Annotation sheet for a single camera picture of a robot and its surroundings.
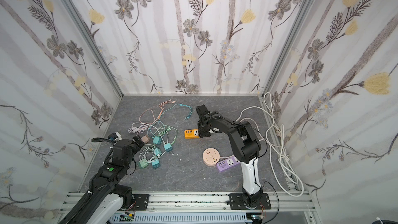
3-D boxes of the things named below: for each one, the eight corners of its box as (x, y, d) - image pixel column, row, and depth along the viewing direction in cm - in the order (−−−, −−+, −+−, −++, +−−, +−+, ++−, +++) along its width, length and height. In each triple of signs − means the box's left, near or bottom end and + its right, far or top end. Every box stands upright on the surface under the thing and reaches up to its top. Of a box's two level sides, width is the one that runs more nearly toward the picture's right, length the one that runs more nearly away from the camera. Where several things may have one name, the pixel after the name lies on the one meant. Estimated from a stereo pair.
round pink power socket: (202, 166, 87) (202, 164, 85) (202, 149, 93) (202, 147, 91) (220, 166, 87) (220, 164, 85) (218, 149, 94) (219, 148, 92)
